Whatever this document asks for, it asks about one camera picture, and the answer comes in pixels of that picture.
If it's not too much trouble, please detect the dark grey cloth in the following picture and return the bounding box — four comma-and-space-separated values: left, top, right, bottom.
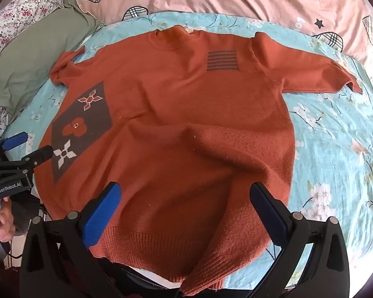
11, 189, 47, 236

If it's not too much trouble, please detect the blue floral bed sheet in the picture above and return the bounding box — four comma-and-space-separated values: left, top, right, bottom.
6, 11, 373, 289

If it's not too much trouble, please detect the orange knit sweater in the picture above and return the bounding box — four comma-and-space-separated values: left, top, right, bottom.
39, 25, 364, 297

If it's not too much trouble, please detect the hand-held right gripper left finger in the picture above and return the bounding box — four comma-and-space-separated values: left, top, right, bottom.
19, 182, 122, 298

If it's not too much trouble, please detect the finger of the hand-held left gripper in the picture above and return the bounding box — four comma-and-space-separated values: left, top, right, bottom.
20, 146, 54, 170
0, 132, 29, 162

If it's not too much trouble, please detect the black cable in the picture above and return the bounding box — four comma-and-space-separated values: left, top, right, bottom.
4, 248, 24, 260

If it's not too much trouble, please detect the green pillow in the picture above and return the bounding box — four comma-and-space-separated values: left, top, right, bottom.
0, 0, 104, 112

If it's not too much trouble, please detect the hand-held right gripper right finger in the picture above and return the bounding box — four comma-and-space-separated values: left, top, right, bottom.
249, 182, 350, 298

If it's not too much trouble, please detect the person's left hand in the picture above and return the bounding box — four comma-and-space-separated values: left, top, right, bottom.
0, 197, 16, 242

